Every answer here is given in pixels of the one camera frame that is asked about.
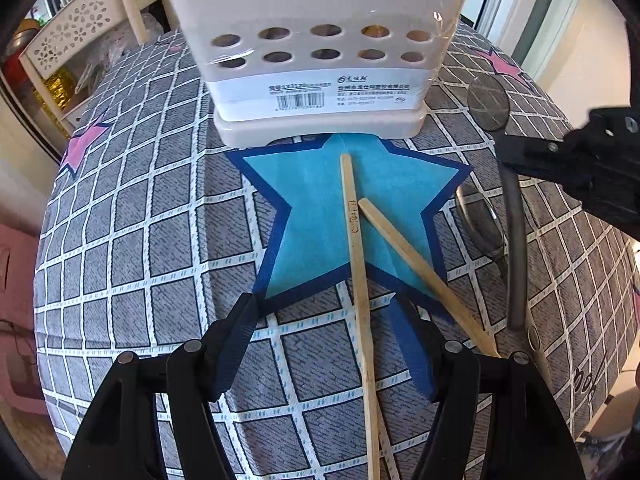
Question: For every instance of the metal basin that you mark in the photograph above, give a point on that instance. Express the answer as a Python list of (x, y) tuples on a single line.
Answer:
[(25, 32)]

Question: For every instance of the sliding glass door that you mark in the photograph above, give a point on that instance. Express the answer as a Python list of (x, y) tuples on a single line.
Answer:
[(530, 5)]

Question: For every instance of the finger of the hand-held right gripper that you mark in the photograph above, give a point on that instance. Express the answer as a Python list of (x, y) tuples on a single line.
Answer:
[(540, 160), (615, 120)]

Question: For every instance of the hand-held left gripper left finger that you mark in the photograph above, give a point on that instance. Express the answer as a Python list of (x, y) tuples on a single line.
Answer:
[(232, 345)]

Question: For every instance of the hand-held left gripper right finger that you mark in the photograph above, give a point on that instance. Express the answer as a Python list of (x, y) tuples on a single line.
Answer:
[(415, 355)]

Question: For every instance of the gold foil pack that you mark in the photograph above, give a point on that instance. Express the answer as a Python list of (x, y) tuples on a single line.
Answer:
[(57, 90)]

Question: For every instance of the grey checked tablecloth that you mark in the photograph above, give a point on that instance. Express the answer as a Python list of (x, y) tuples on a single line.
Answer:
[(150, 260)]

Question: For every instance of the dark translucent plastic spoon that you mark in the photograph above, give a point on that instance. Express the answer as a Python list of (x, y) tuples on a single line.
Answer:
[(480, 220), (515, 250)]

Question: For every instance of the cream plastic utensil holder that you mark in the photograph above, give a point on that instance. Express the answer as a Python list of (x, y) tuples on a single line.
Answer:
[(300, 0)]

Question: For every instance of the cream plastic storage cart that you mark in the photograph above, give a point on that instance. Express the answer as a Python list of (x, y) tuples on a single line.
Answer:
[(75, 25)]

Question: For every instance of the pink plastic stool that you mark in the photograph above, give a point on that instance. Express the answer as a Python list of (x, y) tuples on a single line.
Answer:
[(20, 385), (12, 280)]

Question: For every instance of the clear plastic bags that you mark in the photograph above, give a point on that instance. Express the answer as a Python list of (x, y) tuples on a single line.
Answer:
[(107, 55)]

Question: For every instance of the plain bamboo chopstick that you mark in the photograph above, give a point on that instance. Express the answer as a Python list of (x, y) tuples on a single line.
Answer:
[(357, 260), (425, 280)]

